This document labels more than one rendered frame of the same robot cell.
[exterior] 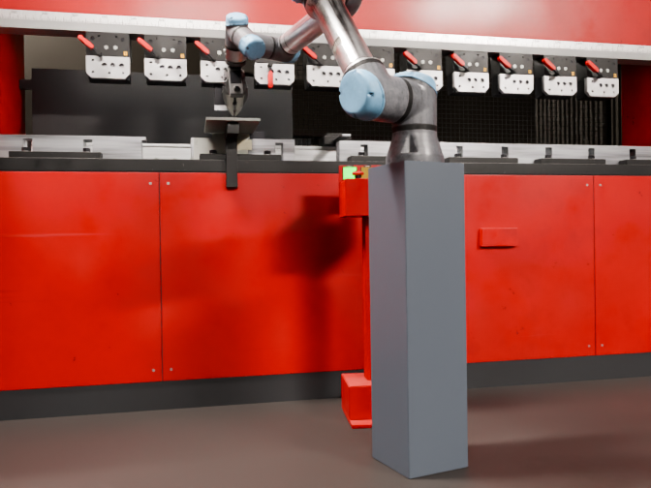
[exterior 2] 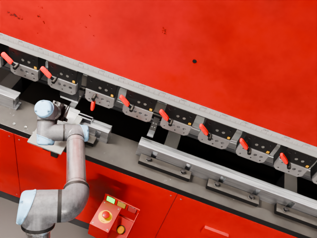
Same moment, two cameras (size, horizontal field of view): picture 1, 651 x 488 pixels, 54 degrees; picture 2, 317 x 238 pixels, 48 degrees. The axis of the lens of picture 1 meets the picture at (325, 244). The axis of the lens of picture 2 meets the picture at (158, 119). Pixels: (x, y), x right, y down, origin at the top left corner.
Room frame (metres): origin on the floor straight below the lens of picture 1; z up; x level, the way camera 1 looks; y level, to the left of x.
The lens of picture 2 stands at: (1.29, -0.42, 2.50)
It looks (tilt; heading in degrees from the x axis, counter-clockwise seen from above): 46 degrees down; 14
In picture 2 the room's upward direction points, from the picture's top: 19 degrees clockwise
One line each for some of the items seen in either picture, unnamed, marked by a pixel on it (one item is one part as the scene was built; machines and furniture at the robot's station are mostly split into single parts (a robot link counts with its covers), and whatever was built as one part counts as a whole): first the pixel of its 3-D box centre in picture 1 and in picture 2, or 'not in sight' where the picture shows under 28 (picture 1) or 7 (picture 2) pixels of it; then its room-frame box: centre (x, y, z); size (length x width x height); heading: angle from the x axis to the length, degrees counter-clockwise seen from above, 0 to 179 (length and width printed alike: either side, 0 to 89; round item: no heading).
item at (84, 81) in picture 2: not in sight; (80, 92); (2.57, 0.39, 1.01); 0.26 x 0.12 x 0.05; 12
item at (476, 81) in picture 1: (467, 74); (255, 143); (2.62, -0.59, 1.26); 0.15 x 0.09 x 0.17; 102
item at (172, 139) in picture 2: not in sight; (177, 123); (2.91, -0.14, 0.81); 0.64 x 0.08 x 0.14; 12
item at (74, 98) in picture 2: (228, 98); (69, 94); (2.42, 0.36, 1.13); 0.10 x 0.02 x 0.10; 102
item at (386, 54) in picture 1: (373, 70); (179, 115); (2.54, -0.20, 1.26); 0.15 x 0.09 x 0.17; 102
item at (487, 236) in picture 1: (498, 236); (214, 233); (2.48, -0.67, 0.59); 0.15 x 0.02 x 0.07; 102
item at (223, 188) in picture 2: (480, 162); (232, 192); (2.57, -0.63, 0.89); 0.30 x 0.05 x 0.03; 102
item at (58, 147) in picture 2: (231, 126); (56, 130); (2.27, 0.33, 1.00); 0.26 x 0.18 x 0.01; 12
